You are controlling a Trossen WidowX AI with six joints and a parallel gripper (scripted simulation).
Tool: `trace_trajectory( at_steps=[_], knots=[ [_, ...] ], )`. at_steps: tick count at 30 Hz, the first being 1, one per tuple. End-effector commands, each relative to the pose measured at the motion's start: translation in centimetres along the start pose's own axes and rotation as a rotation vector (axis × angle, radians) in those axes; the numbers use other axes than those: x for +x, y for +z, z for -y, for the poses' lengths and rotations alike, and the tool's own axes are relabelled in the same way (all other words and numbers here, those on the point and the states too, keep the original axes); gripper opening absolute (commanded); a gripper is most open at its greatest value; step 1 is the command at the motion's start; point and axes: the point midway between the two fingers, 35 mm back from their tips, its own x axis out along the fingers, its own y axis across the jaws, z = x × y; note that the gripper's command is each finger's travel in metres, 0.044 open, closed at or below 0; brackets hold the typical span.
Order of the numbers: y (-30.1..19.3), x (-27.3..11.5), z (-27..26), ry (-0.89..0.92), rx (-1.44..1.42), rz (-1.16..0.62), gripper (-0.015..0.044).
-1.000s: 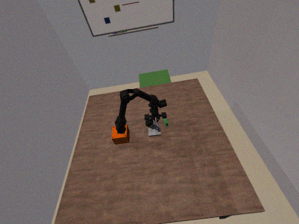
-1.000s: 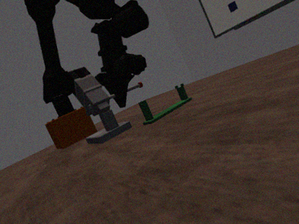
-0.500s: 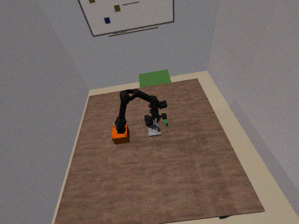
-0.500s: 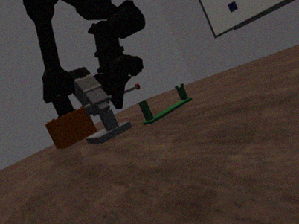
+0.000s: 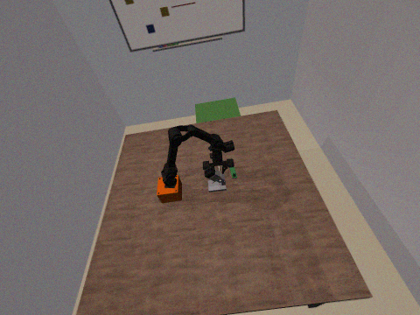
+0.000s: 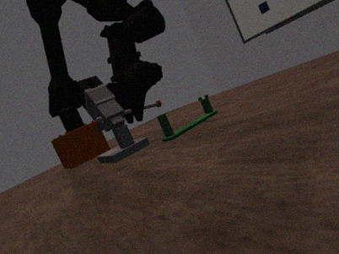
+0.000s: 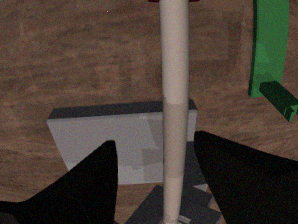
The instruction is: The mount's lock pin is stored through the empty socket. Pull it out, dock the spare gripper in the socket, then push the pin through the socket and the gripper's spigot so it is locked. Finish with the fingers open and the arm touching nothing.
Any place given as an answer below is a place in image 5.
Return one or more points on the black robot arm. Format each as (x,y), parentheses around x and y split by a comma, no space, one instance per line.
(175,138)

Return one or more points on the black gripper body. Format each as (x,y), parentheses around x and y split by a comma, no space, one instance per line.
(218,161)

